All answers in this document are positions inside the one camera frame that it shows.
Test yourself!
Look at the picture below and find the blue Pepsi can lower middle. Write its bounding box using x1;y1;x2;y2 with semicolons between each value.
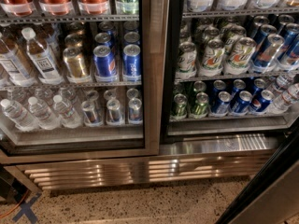
230;91;252;116

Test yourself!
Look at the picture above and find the front left blue Pepsi can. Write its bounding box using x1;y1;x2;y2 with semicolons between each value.
93;45;118;82

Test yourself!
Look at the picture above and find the water bottle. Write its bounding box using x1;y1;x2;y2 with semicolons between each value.
28;96;61;130
1;99;39;132
53;95;82;129

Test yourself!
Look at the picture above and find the front 7up can left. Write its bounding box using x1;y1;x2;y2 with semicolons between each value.
176;42;197;79

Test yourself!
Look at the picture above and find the green soda can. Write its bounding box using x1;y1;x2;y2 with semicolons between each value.
171;93;188;119

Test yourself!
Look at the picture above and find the blue pepsi can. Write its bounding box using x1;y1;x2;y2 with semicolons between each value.
122;44;141;81
93;45;118;82
210;91;232;117
230;91;252;116

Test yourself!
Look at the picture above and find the gold soda can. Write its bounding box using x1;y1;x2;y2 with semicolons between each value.
63;47;92;84

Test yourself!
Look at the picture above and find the tea bottle white cap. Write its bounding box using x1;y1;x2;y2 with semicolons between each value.
21;27;64;85

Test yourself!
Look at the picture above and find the right water bottle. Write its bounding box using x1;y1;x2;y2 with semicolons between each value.
53;95;82;129

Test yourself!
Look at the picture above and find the front right blue Pepsi can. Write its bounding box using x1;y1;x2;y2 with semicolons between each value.
122;44;141;81

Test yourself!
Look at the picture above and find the fridge glass door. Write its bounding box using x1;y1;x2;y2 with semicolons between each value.
0;0;169;165
215;132;299;224

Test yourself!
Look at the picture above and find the left water bottle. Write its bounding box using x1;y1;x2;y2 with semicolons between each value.
1;99;39;132

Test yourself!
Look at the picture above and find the orange floor cable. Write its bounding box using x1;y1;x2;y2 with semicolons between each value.
0;189;32;219

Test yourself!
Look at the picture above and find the middle water bottle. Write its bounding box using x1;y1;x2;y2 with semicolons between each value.
28;96;61;130

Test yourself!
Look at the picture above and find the blue Pepsi can lower left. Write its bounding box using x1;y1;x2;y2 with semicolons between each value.
210;91;232;117

